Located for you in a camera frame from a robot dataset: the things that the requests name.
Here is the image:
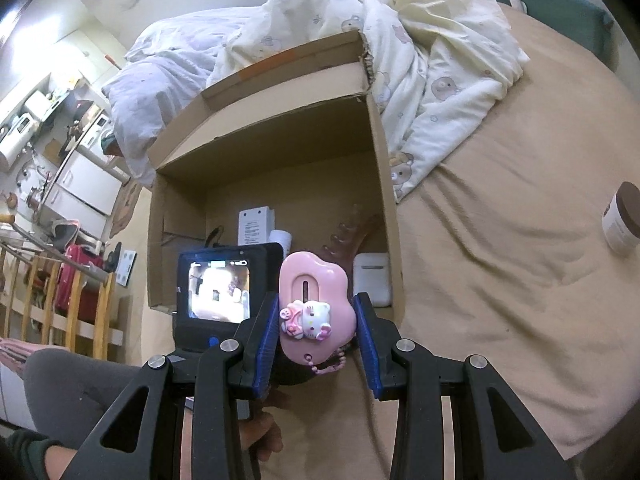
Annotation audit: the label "white quilt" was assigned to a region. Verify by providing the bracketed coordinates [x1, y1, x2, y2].
[102, 7, 281, 189]

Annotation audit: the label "white pill bottle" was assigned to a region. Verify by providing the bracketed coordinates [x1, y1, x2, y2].
[269, 230, 293, 261]

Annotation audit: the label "teal cushion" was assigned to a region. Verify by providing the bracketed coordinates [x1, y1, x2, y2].
[455, 0, 616, 69]

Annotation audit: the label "white wall appliance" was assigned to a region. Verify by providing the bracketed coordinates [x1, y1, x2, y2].
[0, 112, 40, 171]

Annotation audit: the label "bed with beige sheet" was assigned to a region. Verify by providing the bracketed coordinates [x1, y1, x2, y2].
[250, 0, 640, 480]

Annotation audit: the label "cream bear print blanket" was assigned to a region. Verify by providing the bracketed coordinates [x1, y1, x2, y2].
[207, 0, 531, 204]

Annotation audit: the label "pink cartoon cat mirror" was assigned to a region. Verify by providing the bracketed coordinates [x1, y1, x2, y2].
[277, 251, 357, 377]

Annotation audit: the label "person's left hand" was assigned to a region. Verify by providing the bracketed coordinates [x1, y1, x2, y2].
[240, 388, 292, 467]

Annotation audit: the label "white jar with brown lid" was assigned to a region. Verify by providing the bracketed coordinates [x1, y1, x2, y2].
[601, 181, 640, 260]

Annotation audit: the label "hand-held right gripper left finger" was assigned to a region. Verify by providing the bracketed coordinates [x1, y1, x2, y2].
[55, 291, 281, 480]

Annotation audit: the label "white kitchen cabinets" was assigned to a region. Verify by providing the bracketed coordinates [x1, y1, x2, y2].
[40, 145, 129, 219]

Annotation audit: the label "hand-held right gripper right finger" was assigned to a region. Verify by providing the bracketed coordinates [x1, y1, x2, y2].
[354, 291, 576, 480]

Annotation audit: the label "white earbuds case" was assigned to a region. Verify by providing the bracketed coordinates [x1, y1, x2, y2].
[352, 252, 391, 307]

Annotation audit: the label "translucent pink hair claw clip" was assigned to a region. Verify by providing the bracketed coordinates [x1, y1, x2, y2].
[322, 205, 384, 261]

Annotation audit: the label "person's left forearm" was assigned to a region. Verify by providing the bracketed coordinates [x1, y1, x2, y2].
[0, 430, 84, 480]

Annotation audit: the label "brown floor rug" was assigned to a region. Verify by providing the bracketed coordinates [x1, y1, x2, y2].
[107, 180, 144, 239]

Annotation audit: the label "red suitcase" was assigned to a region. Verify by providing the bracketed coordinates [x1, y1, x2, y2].
[54, 245, 106, 326]

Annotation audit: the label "cardboard box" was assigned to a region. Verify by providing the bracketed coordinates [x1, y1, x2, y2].
[146, 29, 406, 324]

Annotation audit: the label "yellow wooden rack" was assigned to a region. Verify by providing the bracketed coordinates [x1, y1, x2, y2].
[0, 240, 126, 362]

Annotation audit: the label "white remote control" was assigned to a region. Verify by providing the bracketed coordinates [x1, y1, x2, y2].
[238, 207, 276, 246]

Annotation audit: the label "person's left leg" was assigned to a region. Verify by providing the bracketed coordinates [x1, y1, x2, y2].
[22, 347, 147, 457]

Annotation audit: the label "white bathroom scale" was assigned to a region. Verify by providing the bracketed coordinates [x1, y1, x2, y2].
[115, 249, 139, 289]

